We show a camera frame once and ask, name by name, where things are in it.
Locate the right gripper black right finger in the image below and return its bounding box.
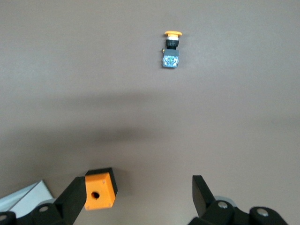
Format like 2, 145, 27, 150
188, 174, 288, 225

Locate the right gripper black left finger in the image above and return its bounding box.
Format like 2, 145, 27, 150
0, 176, 86, 225

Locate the orange mushroom push button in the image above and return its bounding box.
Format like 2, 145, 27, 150
161, 30, 183, 69

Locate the white drawer cabinet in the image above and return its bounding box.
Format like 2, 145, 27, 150
0, 179, 56, 219

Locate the brown table cover sheet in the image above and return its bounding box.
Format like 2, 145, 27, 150
0, 0, 300, 225

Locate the orange button enclosure box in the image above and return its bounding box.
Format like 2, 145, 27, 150
84, 166, 118, 211

